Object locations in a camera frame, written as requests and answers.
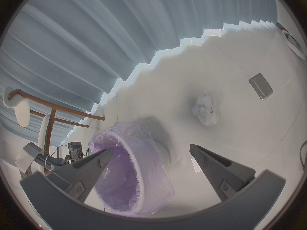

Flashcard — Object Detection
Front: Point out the white curtain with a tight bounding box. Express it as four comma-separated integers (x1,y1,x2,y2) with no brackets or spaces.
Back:
0,0,280,153

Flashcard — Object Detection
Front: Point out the white cushioned wooden chair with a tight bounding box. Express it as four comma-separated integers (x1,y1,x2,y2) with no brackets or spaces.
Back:
3,86,106,177

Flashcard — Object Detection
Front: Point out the purple plastic bag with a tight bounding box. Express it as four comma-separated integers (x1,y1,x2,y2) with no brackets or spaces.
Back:
88,120,175,218

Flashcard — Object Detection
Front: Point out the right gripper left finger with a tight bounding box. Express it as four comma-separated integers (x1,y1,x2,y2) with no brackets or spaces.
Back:
47,148,115,204

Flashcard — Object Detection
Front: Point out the white trash bin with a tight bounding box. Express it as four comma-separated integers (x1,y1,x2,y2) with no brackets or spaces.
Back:
96,122,172,217

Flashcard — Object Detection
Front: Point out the black cable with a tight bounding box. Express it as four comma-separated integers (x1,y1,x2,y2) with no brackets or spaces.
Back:
299,140,307,171

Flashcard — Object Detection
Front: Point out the white hoop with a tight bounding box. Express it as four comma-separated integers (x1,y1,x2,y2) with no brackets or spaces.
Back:
281,29,307,60

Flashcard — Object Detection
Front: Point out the crumpled white paper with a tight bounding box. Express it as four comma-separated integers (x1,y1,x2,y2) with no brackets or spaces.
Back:
191,94,220,127

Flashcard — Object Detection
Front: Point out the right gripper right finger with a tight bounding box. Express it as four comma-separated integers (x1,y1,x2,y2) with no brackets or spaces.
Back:
189,144,256,202

